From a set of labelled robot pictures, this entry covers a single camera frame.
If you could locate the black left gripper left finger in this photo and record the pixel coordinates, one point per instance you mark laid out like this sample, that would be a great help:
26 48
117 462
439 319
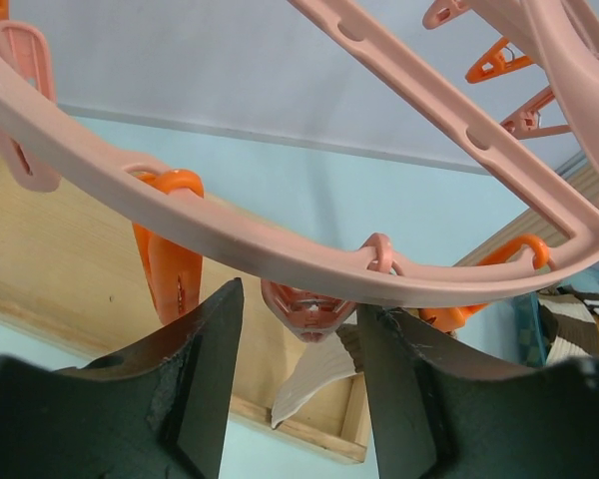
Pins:
157 408

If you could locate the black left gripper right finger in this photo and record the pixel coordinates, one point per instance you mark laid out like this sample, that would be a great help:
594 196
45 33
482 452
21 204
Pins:
442 409

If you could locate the cream brown striped sock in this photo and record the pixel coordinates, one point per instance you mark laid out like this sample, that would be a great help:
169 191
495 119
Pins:
337 357

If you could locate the pink round clip hanger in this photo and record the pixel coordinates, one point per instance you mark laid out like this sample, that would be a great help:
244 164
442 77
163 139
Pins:
312 125

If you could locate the pink clothes clip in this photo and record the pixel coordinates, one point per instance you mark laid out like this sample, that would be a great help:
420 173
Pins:
311 317

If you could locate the pile of socks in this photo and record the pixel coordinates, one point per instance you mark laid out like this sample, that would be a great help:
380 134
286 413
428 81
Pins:
569 321

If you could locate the blue plastic sock bin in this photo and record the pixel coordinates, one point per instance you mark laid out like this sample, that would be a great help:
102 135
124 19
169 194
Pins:
529 336

